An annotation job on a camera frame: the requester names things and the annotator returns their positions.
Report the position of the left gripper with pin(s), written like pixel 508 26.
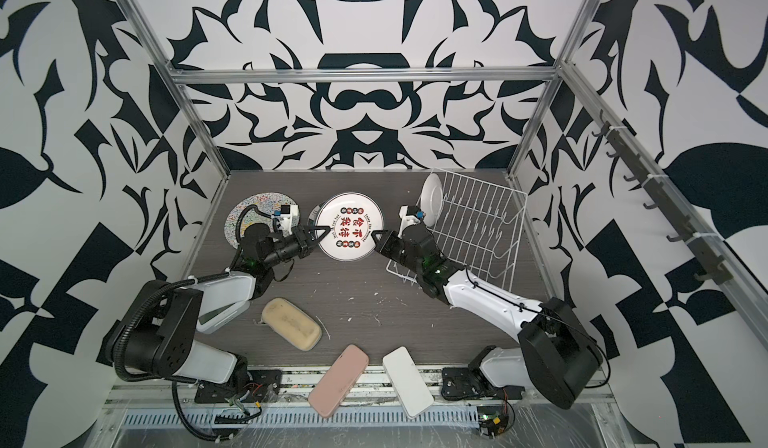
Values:
pixel 305 242

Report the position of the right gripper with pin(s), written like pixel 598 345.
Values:
pixel 387 247

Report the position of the colourful squiggle pattern plate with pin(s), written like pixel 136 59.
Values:
pixel 256 209

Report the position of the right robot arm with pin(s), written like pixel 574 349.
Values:
pixel 559 357

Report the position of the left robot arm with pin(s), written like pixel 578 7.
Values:
pixel 156 339

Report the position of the beige glasses case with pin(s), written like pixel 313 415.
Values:
pixel 292 324

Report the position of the pink glasses case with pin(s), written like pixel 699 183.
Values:
pixel 337 382

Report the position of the white glasses case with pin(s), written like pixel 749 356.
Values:
pixel 407 382

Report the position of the small circuit board with LED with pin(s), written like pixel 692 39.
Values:
pixel 494 421

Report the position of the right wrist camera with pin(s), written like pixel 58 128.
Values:
pixel 410 215

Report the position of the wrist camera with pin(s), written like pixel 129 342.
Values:
pixel 410 215
pixel 285 218

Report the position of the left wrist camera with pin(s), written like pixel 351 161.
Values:
pixel 285 218

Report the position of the white wire dish rack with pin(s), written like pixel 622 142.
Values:
pixel 480 227

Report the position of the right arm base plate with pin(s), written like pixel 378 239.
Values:
pixel 464 384

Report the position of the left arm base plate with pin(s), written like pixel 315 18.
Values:
pixel 260 385

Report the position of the white slotted cable duct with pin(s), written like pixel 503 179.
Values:
pixel 304 417

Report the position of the aluminium front mounting rail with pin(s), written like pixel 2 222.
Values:
pixel 373 388

